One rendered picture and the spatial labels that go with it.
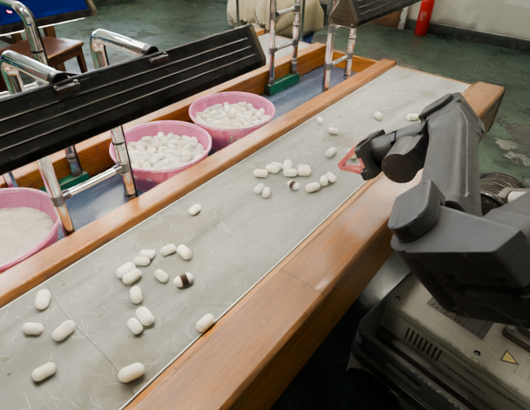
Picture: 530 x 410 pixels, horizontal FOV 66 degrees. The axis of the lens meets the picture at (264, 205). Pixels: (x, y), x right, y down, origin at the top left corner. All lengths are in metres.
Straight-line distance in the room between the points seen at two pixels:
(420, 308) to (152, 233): 0.69
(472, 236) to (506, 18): 5.01
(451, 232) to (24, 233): 0.85
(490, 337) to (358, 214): 0.46
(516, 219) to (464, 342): 0.81
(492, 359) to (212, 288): 0.67
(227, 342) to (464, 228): 0.43
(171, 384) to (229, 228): 0.36
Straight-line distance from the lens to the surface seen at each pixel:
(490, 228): 0.32
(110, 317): 0.75
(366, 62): 1.90
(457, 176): 0.47
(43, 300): 0.79
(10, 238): 0.99
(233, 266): 0.79
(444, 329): 1.12
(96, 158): 1.20
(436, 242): 0.34
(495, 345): 1.15
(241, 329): 0.67
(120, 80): 0.63
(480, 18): 5.33
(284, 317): 0.68
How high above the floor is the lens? 1.32
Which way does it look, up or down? 38 degrees down
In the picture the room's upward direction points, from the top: 1 degrees clockwise
